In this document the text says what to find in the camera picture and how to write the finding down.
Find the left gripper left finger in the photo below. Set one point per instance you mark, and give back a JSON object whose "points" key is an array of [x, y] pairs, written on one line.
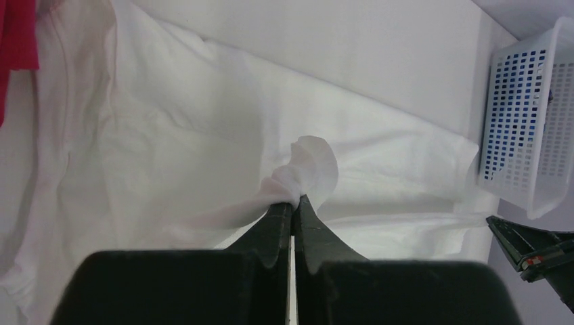
{"points": [[245, 283]]}

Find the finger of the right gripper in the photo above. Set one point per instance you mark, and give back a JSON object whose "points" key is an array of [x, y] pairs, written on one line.
{"points": [[537, 254]]}

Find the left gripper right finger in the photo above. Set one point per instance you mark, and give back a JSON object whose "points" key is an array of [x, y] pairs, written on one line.
{"points": [[337, 285]]}

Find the white t-shirt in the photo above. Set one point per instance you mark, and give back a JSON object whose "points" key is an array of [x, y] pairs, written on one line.
{"points": [[150, 137]]}

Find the white plastic basket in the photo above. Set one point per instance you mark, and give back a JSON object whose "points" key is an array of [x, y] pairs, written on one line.
{"points": [[527, 147]]}

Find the folded pink t-shirt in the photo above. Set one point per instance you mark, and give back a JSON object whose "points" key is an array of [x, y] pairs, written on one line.
{"points": [[18, 41]]}

